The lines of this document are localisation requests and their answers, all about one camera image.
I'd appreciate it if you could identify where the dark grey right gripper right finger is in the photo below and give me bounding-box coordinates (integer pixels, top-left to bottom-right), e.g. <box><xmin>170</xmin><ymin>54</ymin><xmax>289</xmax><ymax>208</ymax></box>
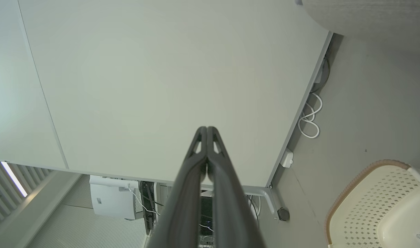
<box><xmin>207</xmin><ymin>126</ymin><xmax>266</xmax><ymax>248</ymax></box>

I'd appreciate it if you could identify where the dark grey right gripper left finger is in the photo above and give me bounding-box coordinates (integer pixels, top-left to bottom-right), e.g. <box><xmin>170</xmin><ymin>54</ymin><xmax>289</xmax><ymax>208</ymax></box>
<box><xmin>146</xmin><ymin>126</ymin><xmax>208</xmax><ymax>248</ymax></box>

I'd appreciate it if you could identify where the cream perforated laundry basket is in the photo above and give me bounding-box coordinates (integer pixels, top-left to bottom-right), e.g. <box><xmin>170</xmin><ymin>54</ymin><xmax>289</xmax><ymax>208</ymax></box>
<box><xmin>325</xmin><ymin>159</ymin><xmax>420</xmax><ymax>248</ymax></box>

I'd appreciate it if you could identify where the grey partition foot with caster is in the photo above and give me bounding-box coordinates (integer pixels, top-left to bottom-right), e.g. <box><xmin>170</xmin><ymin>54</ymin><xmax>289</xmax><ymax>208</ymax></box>
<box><xmin>243</xmin><ymin>185</ymin><xmax>280</xmax><ymax>221</ymax></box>

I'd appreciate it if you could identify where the small white plastic box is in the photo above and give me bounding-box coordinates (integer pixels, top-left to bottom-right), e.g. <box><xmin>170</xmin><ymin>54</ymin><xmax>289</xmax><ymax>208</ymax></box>
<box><xmin>280</xmin><ymin>148</ymin><xmax>294</xmax><ymax>168</ymax></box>

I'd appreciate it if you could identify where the white office printer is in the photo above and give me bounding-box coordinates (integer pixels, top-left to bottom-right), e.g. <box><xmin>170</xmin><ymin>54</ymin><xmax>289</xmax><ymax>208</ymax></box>
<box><xmin>89</xmin><ymin>175</ymin><xmax>145</xmax><ymax>221</ymax></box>

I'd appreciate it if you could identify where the wide white partition panel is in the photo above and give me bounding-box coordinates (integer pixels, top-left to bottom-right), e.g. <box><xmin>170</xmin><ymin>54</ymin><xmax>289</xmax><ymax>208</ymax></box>
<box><xmin>18</xmin><ymin>0</ymin><xmax>334</xmax><ymax>189</ymax></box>

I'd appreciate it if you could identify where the long ceiling light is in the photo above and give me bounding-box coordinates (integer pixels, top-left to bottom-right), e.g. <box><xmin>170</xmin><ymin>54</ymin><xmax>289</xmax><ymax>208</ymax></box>
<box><xmin>0</xmin><ymin>161</ymin><xmax>28</xmax><ymax>198</ymax></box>

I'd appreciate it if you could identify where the grey fabric sofa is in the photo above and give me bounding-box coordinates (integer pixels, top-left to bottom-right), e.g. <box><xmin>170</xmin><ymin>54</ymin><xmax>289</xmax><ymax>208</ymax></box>
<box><xmin>296</xmin><ymin>0</ymin><xmax>420</xmax><ymax>57</ymax></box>

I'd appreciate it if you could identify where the looped white cable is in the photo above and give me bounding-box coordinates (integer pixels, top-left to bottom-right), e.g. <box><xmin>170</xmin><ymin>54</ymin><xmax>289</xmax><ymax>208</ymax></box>
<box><xmin>297</xmin><ymin>92</ymin><xmax>324</xmax><ymax>139</ymax></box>

